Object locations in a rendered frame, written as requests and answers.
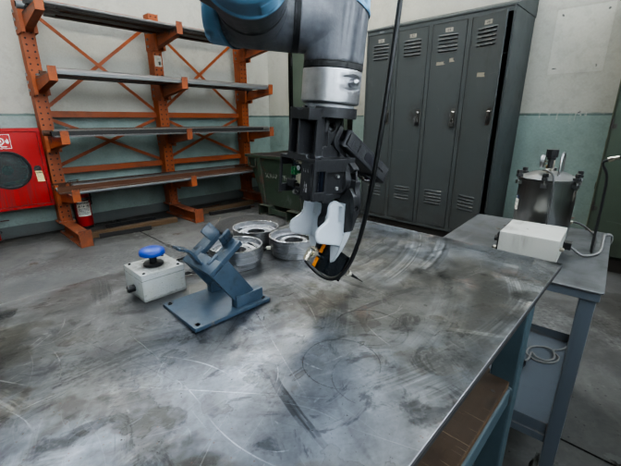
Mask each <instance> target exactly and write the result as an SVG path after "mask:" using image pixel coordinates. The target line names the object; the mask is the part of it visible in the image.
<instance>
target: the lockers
mask: <svg viewBox="0 0 621 466"><path fill-rule="evenodd" d="M538 5H539V0H514V1H509V2H504V3H500V4H495V5H490V6H481V7H476V8H472V9H467V10H462V11H457V12H453V13H448V14H443V15H439V16H434V17H429V18H421V19H416V20H411V21H407V22H402V23H400V25H399V32H398V38H397V45H396V57H395V63H394V69H393V76H392V82H391V89H390V94H389V101H388V107H387V113H386V120H385V125H384V135H383V142H382V148H381V153H380V158H379V159H380V160H381V161H382V162H383V163H384V164H385V165H386V166H387V167H388V168H389V171H388V173H387V175H386V178H385V180H384V183H383V184H381V183H375V184H374V189H373V194H372V198H371V206H370V211H369V214H368V218H367V220H368V221H372V222H376V223H381V224H385V225H389V226H393V227H401V228H405V229H409V230H414V231H417V232H422V233H426V234H431V235H434V236H439V237H444V236H445V235H447V234H449V233H450V232H452V231H453V230H455V229H456V228H458V227H460V226H461V225H463V224H464V223H466V222H468V221H469V220H470V219H471V218H473V217H474V216H476V215H478V214H482V215H493V216H499V217H503V213H504V208H505V196H506V191H507V185H508V180H509V174H510V168H511V163H512V157H513V152H514V146H515V140H516V135H517V129H518V118H519V112H520V107H521V101H522V95H523V90H524V84H525V78H526V73H527V67H528V62H529V56H530V46H531V39H532V33H533V28H534V22H535V18H536V17H537V11H538ZM394 25H395V24H393V25H389V26H385V27H381V28H378V29H374V30H370V31H367V33H368V41H367V63H366V84H365V106H364V129H363V142H364V143H365V144H366V145H367V147H368V148H369V149H370V150H371V151H372V152H373V153H374V154H375V151H376V145H377V139H378V133H379V127H380V121H381V115H382V109H383V102H384V91H385V84H386V78H387V71H388V65H389V58H390V52H391V45H392V38H393V31H394ZM450 118H451V119H450ZM452 118H453V122H454V126H453V127H448V123H449V120H450V123H452ZM415 119H416V122H417V119H418V122H419V125H418V126H414V123H415Z"/></svg>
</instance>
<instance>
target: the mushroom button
mask: <svg viewBox="0 0 621 466"><path fill-rule="evenodd" d="M164 253H165V249H164V247H163V246H159V245H150V246H146V247H143V248H141V249H140V250H139V257H141V258H149V262H150V264H154V263H157V257H159V256H161V255H163V254H164Z"/></svg>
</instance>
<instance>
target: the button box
mask: <svg viewBox="0 0 621 466"><path fill-rule="evenodd" d="M124 269H125V275H126V280H127V292H128V293H131V292H132V293H133V294H134V295H136V296H137V297H138V298H140V299H141V300H142V301H144V302H148V301H151V300H156V299H159V298H162V297H164V296H166V295H169V294H172V293H175V292H178V291H180V290H183V289H185V288H187V287H186V278H185V271H184V264H183V263H181V262H179V261H177V260H175V259H173V258H171V257H169V256H168V255H166V254H163V255H161V256H159V257H157V263H154V264H150V262H149V258H147V259H144V260H140V261H137V262H133V263H129V264H124Z"/></svg>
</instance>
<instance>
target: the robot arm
mask: <svg viewBox="0 0 621 466"><path fill-rule="evenodd" d="M199 1H201V19H202V25H203V28H204V32H205V36H206V38H207V39H208V41H209V42H210V43H213V44H216V45H222V46H228V47H230V48H232V49H241V48H245V49H254V50H263V51H273V52H283V53H293V54H304V65H303V76H302V91H301V101H302V102H303V103H306V105H303V106H302V107H295V106H291V107H290V124H289V141H288V153H280V166H279V184H278V191H286V190H292V192H293V193H294V194H295V195H299V198H300V199H301V200H304V204H303V209H302V211H301V213H300V214H298V215H296V216H295V217H294V218H292V219H291V221H290V223H289V229H290V230H291V231H292V232H294V233H299V234H306V235H309V239H310V245H311V246H314V245H315V246H316V247H317V248H318V250H319V249H320V248H321V246H322V244H325V245H331V247H330V254H329V262H330V263H331V262H334V261H335V260H336V258H337V257H338V255H339V254H340V252H341V251H342V250H343V248H344V246H345V245H346V243H347V240H348V237H349V235H350V232H351V231H352V230H353V227H354V226H355V223H356V220H357V217H358V214H359V208H360V190H359V186H360V180H358V177H359V178H360V179H361V180H362V181H364V182H368V183H370V182H371V172H372V167H373V162H374V156H375V154H374V153H373V152H372V151H371V150H370V149H369V148H368V147H367V145H366V144H365V143H364V142H363V141H362V140H361V139H360V138H359V137H358V136H357V135H356V134H355V133H354V132H353V131H352V130H348V129H343V121H344V119H356V118H357V110H358V109H354V106H358V105H359V95H360V86H361V78H362V72H363V64H364V56H365V47H366V40H367V31H368V23H369V19H370V17H371V11H370V8H371V0H199ZM283 164H291V169H290V178H287V179H286V183H282V178H283ZM333 199H337V200H339V202H337V201H333ZM325 216H326V220H325ZM324 220H325V222H324Z"/></svg>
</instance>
